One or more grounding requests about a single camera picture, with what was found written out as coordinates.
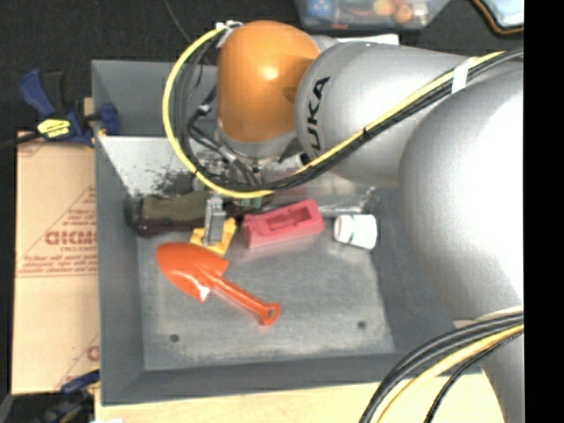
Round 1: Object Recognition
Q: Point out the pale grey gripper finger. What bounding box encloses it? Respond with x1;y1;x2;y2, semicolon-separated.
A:
204;196;218;244
216;196;227;244

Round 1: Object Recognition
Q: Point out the yellow flat toy piece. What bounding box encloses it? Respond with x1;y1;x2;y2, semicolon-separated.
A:
189;217;237;257

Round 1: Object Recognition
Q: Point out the dark green flat block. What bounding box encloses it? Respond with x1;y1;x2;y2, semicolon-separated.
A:
124;190;209;228

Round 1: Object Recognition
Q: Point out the orange toy shovel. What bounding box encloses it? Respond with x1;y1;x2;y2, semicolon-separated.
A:
155;241;282;327

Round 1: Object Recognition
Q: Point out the pink rectangular block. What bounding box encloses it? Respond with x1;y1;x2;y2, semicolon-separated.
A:
241;197;327;250

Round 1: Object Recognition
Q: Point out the grey metal bin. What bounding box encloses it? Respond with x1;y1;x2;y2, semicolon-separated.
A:
91;58;459;404

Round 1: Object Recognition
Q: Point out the white plastic bottle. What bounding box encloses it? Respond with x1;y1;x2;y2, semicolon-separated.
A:
331;212;379;251

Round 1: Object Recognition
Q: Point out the brown cardboard board red print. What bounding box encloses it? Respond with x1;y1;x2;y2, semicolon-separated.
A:
11;130;101;396

